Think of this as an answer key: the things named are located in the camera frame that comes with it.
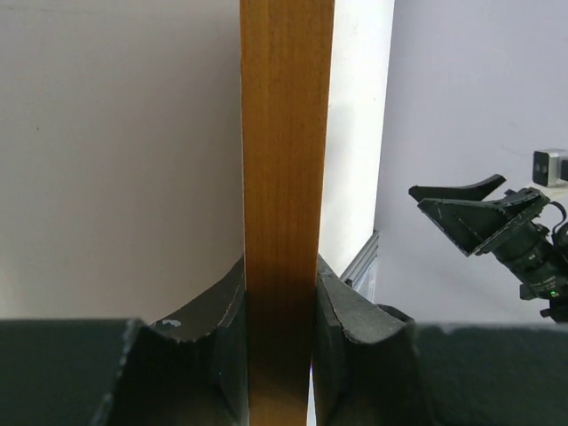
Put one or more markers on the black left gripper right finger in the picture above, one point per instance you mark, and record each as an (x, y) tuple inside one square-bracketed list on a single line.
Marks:
[(372, 368)]

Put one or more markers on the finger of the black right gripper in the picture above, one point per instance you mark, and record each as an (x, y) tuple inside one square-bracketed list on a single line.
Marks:
[(474, 192), (469, 225)]

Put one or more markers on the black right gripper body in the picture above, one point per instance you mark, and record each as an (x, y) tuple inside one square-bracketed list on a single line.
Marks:
[(508, 216)]

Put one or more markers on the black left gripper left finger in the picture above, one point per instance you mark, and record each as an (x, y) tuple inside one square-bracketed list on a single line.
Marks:
[(189, 368)]

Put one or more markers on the wooden picture frame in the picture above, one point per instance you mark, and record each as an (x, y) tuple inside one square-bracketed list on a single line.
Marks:
[(285, 77)]

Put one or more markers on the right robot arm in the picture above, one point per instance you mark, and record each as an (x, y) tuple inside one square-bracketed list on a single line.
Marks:
[(526, 232)]

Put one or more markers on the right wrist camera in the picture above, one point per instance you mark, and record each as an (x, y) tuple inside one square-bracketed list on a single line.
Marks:
[(549, 167)]

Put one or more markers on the right aluminium corner post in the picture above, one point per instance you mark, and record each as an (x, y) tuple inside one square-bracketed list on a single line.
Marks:
[(361, 274)]

